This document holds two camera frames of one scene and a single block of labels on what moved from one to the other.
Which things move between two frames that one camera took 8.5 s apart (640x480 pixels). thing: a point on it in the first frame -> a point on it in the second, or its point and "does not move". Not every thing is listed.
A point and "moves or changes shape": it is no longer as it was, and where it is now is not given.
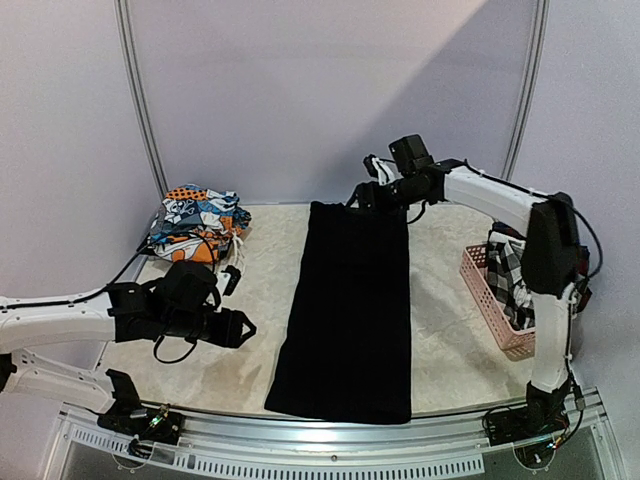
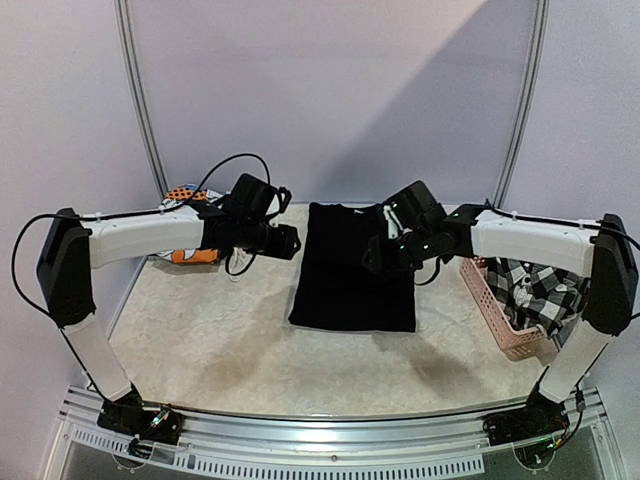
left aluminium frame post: [138, 95] does not move
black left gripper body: [184, 324] -> [253, 239]
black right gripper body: [370, 194] -> [378, 251]
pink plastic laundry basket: [517, 344] does not move
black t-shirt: [346, 353] moves or changes shape
